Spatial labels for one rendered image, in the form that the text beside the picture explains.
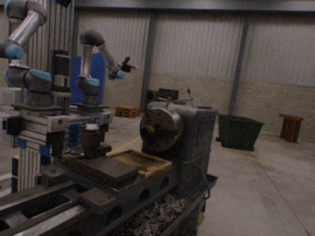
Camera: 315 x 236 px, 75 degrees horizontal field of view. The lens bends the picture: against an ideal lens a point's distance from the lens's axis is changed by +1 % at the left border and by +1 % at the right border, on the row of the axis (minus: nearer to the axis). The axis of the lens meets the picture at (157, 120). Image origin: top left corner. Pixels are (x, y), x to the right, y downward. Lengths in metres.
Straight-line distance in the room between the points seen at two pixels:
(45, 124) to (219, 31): 11.10
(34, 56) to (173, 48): 10.51
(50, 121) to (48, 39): 0.67
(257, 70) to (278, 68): 0.95
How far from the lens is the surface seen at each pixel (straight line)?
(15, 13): 1.63
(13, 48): 1.30
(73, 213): 0.90
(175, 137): 1.40
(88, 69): 1.99
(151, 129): 1.34
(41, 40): 1.80
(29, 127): 1.56
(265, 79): 11.77
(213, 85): 11.43
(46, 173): 1.13
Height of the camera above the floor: 1.36
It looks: 8 degrees down
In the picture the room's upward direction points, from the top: 7 degrees clockwise
